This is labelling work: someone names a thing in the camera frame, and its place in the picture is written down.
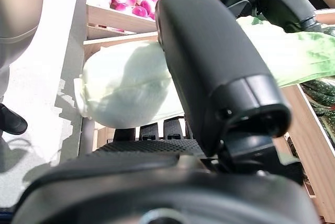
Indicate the large wooden pumpkin crate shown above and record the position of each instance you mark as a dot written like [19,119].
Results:
[314,182]

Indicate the wooden turnip crate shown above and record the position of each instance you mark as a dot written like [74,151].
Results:
[117,20]

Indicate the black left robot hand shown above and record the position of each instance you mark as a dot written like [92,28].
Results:
[277,1]

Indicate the green white napa cabbage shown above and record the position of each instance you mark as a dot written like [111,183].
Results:
[125,85]

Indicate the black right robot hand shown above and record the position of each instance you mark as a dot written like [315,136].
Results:
[209,64]

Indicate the dark green striped pumpkin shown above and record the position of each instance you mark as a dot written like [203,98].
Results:
[322,98]

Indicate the silver left robot leg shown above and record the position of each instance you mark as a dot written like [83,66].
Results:
[21,6]

